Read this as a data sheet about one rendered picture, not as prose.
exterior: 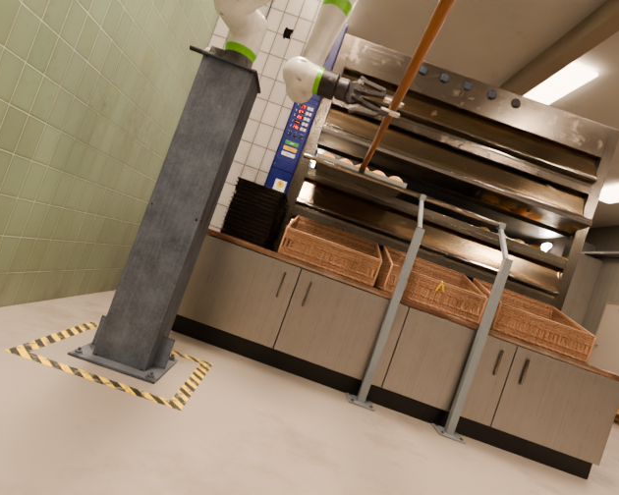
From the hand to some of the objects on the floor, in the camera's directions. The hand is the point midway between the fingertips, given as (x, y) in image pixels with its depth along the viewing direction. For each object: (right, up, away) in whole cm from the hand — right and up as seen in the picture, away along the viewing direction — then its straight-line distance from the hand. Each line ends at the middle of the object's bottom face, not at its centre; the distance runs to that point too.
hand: (391, 107), depth 149 cm
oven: (+8, -137, +224) cm, 263 cm away
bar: (-11, -126, +80) cm, 150 cm away
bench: (+6, -132, +101) cm, 167 cm away
